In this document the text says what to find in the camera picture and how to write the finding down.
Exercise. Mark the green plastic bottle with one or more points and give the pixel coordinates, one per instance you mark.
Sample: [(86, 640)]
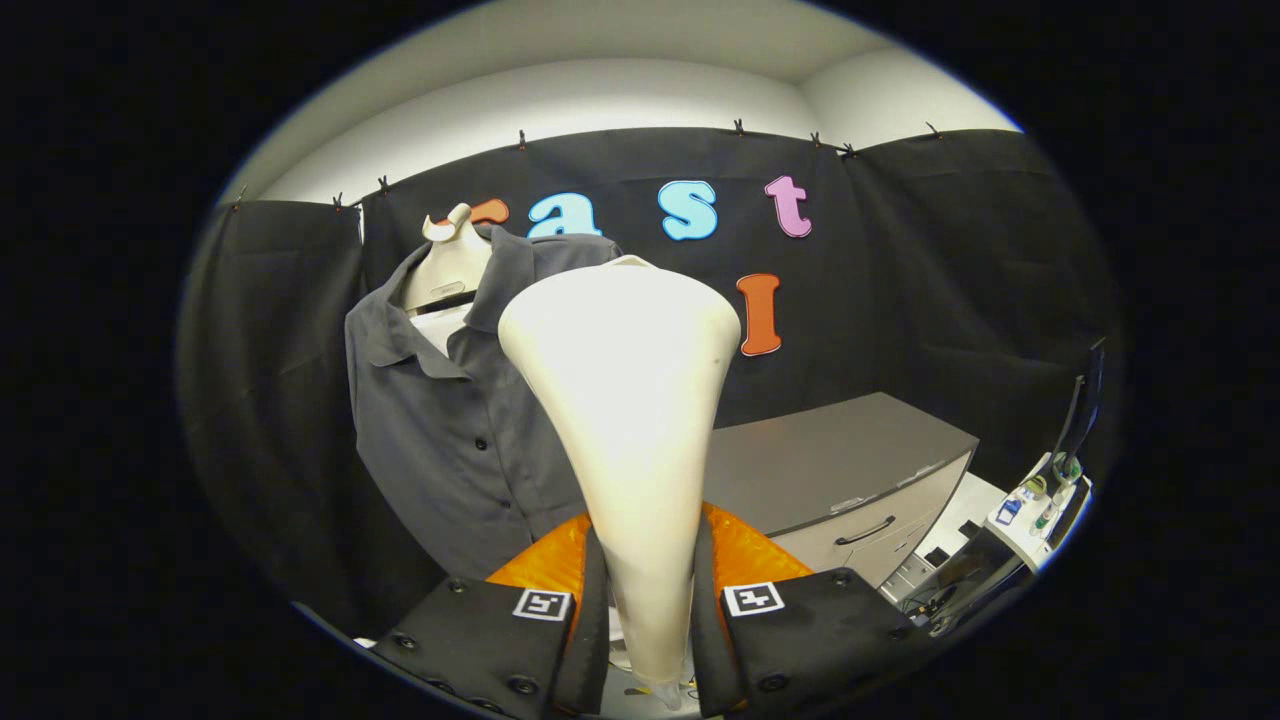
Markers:
[(1045, 515)]

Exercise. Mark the white mannequin torso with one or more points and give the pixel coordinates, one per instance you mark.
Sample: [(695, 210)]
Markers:
[(450, 270)]

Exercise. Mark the grey button shirt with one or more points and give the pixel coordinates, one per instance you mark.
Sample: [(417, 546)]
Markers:
[(460, 440)]

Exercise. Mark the white garment steamer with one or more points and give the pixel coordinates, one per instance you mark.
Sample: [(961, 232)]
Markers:
[(630, 400)]

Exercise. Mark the clear glass jar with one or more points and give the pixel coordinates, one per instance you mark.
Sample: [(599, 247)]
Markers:
[(1068, 468)]

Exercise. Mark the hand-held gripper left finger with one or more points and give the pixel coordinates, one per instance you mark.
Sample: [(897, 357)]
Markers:
[(595, 650)]

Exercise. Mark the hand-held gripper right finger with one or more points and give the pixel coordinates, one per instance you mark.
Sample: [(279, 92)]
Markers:
[(705, 650)]

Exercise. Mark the row of black clips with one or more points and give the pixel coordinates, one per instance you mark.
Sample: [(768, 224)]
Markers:
[(520, 138)]

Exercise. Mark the computer monitor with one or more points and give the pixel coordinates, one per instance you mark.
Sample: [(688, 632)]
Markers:
[(1092, 400)]

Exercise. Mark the grey cabinet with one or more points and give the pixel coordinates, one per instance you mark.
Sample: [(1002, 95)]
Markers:
[(830, 450)]

